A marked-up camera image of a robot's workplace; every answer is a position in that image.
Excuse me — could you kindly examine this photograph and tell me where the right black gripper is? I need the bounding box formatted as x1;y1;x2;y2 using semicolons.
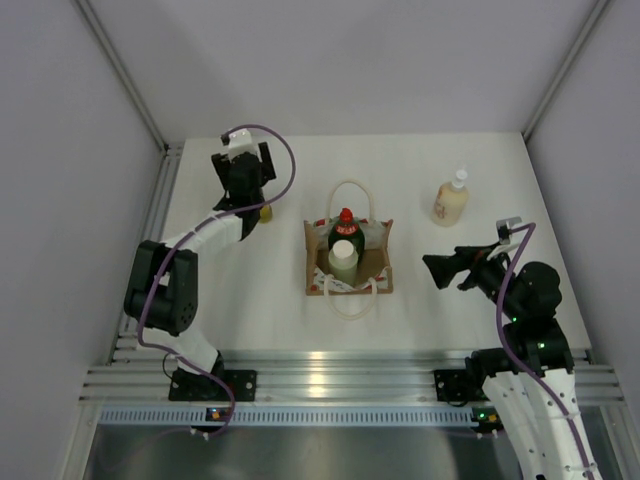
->
422;239;524;320

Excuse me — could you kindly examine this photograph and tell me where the small brown bottle red cap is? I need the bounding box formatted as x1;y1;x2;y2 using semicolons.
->
259;205;273;224

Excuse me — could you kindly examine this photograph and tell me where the cream pump lotion bottle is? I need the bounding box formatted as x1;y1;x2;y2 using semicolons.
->
431;165;470;227

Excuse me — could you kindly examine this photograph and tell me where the dark bottle red cap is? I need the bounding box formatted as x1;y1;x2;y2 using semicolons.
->
328;208;365;256

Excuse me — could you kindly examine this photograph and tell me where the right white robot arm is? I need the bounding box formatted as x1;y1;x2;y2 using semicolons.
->
422;244;602;479

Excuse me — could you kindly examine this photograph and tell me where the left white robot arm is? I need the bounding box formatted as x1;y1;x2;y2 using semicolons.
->
124;142;276;400

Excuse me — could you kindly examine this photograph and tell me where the brown canvas tote bag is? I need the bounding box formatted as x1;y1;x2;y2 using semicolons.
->
302;179;396;321

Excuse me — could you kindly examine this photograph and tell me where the green bottle white cap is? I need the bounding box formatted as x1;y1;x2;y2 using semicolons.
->
328;240;359;287

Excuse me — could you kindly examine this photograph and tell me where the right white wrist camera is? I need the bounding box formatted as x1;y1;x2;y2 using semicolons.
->
496;216;522;246

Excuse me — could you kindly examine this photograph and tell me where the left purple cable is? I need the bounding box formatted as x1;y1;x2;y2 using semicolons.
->
137;124;297;441

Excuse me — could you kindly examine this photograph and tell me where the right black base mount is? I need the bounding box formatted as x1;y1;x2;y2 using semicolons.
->
433;369;473;407

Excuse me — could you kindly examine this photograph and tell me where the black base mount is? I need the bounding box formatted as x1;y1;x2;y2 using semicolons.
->
168;368;257;402
433;369;473;407

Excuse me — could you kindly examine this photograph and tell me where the right aluminium frame post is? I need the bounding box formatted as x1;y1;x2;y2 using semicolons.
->
521;0;614;144

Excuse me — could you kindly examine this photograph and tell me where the aluminium frame post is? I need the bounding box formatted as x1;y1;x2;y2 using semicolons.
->
521;0;614;144
71;0;168;153

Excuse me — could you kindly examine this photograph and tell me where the left aluminium frame post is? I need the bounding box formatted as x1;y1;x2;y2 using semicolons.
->
71;0;168;153

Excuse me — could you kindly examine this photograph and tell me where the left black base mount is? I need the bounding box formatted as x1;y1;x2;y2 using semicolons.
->
168;368;257;402

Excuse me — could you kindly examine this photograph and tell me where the aluminium mounting rail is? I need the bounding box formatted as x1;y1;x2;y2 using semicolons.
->
79;349;626;406

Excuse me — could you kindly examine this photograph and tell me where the white slotted cable duct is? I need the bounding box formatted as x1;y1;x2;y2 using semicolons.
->
99;405;499;428

